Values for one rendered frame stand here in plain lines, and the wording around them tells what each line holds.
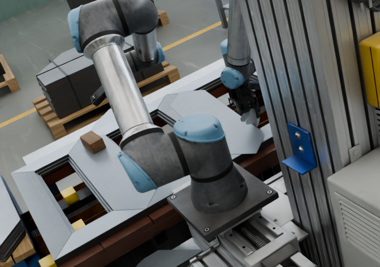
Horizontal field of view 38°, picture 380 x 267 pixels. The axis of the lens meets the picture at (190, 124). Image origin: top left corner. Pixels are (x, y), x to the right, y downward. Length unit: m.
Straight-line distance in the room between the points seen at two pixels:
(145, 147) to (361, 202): 0.53
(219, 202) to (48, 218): 0.82
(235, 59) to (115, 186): 0.66
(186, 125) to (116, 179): 0.78
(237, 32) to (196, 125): 0.46
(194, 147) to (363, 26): 0.50
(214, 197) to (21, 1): 8.91
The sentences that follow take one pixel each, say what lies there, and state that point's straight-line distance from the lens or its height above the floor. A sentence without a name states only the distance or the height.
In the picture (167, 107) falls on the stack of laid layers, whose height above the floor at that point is 0.85.
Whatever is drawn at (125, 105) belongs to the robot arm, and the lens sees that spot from 1.37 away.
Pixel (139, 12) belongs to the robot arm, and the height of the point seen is 1.50.
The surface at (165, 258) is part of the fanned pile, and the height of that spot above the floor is 0.72.
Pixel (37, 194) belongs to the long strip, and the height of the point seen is 0.85.
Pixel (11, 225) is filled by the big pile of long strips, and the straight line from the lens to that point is 2.10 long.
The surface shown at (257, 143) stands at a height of 0.85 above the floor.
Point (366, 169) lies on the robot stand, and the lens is 1.10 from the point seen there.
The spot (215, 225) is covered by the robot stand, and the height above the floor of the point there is 1.04.
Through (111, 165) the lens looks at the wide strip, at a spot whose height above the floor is 0.85.
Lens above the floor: 1.88
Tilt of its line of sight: 27 degrees down
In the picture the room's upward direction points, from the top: 18 degrees counter-clockwise
